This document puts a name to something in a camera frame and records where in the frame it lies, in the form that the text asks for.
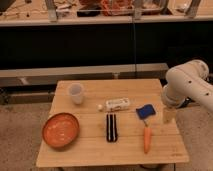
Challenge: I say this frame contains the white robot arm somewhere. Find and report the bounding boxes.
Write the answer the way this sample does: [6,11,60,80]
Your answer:
[161,60,213,124]

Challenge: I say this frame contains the orange carrot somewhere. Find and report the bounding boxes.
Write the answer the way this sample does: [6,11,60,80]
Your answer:
[144,121,152,154]

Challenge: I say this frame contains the wooden table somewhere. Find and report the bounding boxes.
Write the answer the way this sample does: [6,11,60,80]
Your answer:
[36,79,189,167]

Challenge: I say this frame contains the white plastic bottle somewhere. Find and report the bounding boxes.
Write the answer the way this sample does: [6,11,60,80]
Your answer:
[98,98,130,112]

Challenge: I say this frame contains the translucent plastic cup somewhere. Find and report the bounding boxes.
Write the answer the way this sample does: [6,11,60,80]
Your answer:
[68,83,84,105]

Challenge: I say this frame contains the orange bowl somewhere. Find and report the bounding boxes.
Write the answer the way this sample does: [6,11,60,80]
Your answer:
[42,113,80,148]

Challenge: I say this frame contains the cluttered background shelf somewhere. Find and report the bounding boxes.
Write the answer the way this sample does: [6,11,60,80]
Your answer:
[0,0,213,27]

